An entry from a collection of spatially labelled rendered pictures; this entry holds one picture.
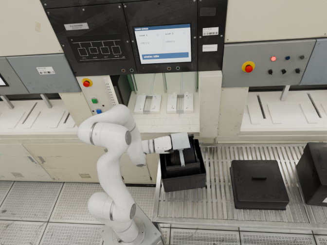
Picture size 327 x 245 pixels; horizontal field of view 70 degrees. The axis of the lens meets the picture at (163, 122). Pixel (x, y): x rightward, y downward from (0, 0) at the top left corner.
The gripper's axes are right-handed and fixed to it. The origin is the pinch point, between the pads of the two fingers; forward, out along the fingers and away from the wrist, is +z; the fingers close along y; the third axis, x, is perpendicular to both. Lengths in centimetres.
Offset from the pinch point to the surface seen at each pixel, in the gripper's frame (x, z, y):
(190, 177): -18.0, 3.4, 13.7
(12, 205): -109, -177, -34
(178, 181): -21.1, -3.9, 13.5
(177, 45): 48, 5, -26
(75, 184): -109, -114, -49
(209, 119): -3.2, 22.4, -18.7
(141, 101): -18, -25, -64
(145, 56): 43, -13, -29
